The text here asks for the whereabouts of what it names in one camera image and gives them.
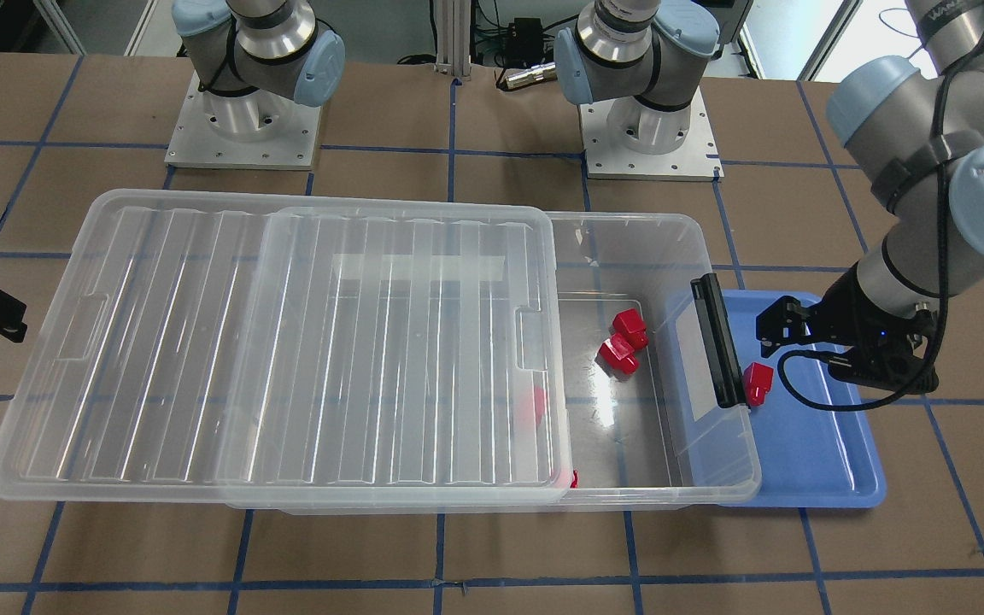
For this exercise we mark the clear plastic box lid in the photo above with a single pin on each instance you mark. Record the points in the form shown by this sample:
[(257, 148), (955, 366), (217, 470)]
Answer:
[(127, 392)]

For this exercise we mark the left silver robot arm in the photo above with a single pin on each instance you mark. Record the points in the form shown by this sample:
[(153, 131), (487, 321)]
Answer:
[(919, 141)]

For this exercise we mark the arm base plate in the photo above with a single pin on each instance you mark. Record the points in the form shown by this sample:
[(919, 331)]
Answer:
[(260, 131), (625, 140)]

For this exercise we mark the black box latch handle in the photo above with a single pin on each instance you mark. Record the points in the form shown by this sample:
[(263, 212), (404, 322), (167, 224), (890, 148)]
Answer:
[(723, 365)]

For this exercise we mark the blue plastic tray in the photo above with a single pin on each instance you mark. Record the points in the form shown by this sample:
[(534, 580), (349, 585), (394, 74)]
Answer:
[(808, 457)]

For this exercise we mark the black electronics box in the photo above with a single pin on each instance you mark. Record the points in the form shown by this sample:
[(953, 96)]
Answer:
[(524, 40)]

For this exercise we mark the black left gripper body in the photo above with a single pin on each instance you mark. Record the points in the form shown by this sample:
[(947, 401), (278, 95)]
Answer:
[(849, 318)]

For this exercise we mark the silver metal connector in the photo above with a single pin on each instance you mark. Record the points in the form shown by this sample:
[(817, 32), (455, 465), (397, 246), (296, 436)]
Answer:
[(527, 77)]

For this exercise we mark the clear plastic storage box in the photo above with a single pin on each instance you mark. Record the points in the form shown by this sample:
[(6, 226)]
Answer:
[(654, 384)]

